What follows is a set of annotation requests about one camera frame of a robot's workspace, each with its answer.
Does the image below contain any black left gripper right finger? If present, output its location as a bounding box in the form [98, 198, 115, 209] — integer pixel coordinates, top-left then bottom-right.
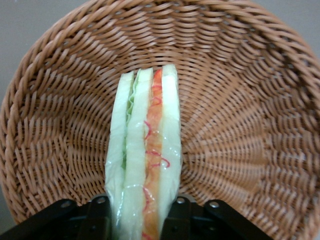
[161, 194, 274, 240]

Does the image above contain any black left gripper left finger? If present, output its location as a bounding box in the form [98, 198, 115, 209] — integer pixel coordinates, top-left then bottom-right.
[0, 194, 114, 240]

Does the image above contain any triangle sandwich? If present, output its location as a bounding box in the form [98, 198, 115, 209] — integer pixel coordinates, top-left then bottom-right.
[104, 63, 183, 240]

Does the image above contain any round brown wicker basket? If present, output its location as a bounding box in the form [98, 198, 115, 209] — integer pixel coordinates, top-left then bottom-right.
[0, 0, 320, 240]

